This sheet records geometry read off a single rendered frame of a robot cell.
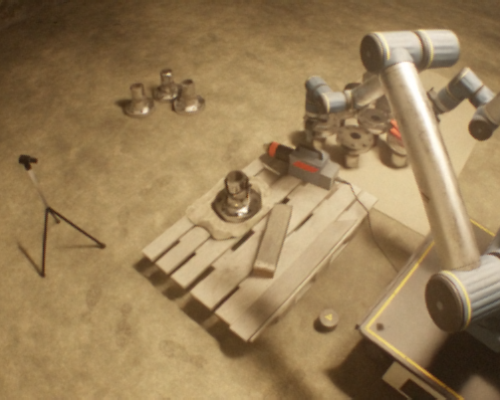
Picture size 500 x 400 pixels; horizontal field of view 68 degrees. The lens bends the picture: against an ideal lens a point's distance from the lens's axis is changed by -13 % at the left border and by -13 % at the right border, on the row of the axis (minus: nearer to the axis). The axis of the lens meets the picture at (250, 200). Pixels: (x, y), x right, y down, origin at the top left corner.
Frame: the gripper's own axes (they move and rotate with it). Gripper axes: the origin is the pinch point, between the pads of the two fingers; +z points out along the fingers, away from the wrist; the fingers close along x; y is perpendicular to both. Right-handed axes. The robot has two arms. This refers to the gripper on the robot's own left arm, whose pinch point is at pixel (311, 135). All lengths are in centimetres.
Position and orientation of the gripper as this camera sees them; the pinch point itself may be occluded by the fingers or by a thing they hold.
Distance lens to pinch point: 250.0
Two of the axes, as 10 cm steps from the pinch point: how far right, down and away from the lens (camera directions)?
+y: -8.6, -3.8, 3.5
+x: -5.1, 6.3, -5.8
